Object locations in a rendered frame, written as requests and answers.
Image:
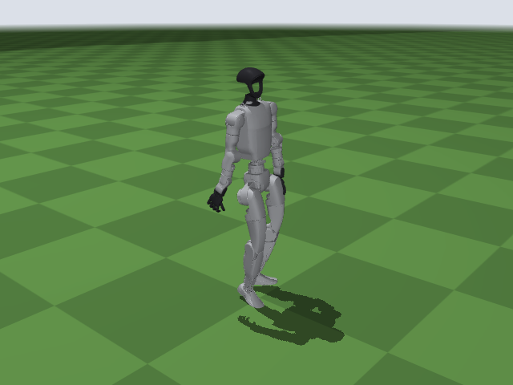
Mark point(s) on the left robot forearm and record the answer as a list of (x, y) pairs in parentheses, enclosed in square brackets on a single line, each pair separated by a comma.
[(278, 162)]

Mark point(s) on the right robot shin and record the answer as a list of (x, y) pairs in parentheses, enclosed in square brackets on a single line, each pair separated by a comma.
[(252, 266)]

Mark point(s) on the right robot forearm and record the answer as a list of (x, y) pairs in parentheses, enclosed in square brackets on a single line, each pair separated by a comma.
[(227, 171)]

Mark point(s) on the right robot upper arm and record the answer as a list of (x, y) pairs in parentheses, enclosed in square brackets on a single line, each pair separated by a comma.
[(234, 122)]

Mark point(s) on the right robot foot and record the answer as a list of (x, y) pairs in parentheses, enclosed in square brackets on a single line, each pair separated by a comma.
[(251, 298)]

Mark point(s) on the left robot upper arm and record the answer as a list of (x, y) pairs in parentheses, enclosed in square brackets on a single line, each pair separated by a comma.
[(276, 137)]

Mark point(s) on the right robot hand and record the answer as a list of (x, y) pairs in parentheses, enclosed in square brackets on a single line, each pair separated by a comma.
[(215, 200)]

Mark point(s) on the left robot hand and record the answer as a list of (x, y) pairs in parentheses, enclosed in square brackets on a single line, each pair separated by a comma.
[(283, 183)]

